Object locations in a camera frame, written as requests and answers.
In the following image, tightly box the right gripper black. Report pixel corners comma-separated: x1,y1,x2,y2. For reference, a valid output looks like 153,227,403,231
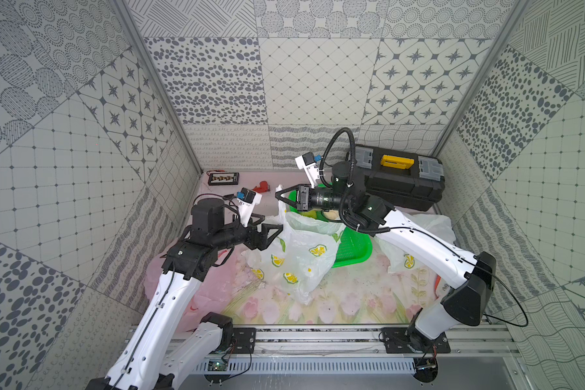
275,184,352,213

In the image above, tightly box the lemon print plastic bag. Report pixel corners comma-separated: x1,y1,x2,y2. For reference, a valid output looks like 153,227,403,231
241,201,345,305

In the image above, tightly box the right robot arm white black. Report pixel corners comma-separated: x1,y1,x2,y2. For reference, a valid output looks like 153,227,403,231
276,153,497,351

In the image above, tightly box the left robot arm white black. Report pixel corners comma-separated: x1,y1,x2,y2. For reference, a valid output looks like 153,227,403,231
87,188,283,389

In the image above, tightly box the red pipe wrench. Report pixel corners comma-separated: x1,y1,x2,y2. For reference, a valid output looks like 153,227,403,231
253,180,271,193

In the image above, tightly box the pink plastic bag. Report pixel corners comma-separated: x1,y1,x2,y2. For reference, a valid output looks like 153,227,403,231
143,239,256,333

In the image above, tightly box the black screw bit case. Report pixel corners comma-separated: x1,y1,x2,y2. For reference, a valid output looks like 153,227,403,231
208,172,240,186

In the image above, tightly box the green plastic basket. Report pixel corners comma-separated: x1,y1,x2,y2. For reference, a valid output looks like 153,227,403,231
302,211,373,268

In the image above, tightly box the red white work glove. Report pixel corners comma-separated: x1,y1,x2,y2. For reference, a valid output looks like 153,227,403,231
433,276,445,299

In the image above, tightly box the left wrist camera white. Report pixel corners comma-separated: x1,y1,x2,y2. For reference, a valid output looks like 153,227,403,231
237,188,262,228

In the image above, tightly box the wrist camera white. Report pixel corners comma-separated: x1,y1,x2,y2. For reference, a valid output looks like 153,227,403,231
295,152,321,189
237,188,262,228

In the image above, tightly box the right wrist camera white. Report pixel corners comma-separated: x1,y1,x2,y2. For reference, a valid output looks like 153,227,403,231
295,152,321,189

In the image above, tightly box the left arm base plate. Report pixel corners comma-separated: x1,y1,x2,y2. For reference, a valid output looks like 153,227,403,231
228,327,257,354

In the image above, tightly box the black toolbox yellow handle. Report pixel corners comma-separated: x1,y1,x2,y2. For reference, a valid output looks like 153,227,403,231
356,145,445,211

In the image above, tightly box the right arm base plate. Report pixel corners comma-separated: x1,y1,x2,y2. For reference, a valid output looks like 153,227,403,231
379,327,451,354

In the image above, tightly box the aluminium front rail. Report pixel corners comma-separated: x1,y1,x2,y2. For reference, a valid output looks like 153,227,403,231
119,323,520,359

